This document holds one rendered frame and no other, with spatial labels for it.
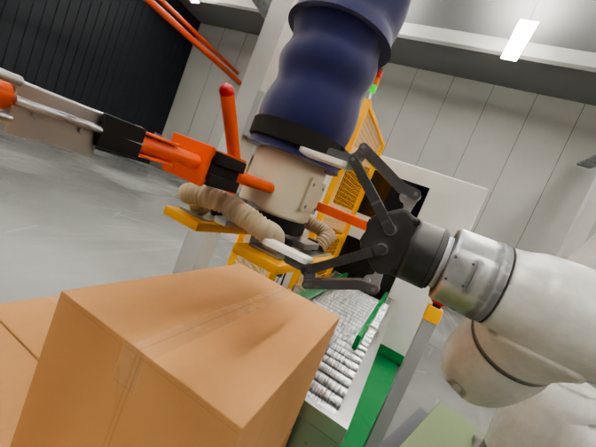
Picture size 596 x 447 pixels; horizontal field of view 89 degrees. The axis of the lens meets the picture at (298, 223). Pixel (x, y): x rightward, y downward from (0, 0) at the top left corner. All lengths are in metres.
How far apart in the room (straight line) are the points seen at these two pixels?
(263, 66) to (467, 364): 2.03
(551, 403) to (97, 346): 0.83
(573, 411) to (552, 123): 10.35
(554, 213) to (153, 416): 10.37
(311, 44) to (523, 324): 0.55
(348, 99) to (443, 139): 9.73
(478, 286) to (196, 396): 0.39
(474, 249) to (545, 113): 10.68
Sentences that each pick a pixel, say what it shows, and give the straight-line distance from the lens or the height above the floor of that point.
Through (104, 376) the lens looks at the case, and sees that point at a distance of 0.63.
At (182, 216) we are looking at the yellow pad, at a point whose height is 1.13.
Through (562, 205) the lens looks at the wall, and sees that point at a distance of 10.63.
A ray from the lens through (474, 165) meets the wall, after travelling 10.27.
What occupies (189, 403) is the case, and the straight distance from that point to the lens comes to 0.52.
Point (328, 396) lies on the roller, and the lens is 1.42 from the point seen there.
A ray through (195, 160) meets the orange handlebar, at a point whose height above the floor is 1.25.
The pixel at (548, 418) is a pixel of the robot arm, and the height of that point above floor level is 1.04.
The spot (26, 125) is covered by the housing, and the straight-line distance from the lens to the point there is 0.35.
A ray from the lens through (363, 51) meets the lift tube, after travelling 0.69.
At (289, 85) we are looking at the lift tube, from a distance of 0.65.
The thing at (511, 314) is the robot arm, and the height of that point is 1.23.
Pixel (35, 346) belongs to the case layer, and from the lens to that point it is 1.25.
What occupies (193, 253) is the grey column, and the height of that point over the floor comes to 0.60.
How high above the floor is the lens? 1.26
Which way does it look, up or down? 5 degrees down
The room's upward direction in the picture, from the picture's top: 22 degrees clockwise
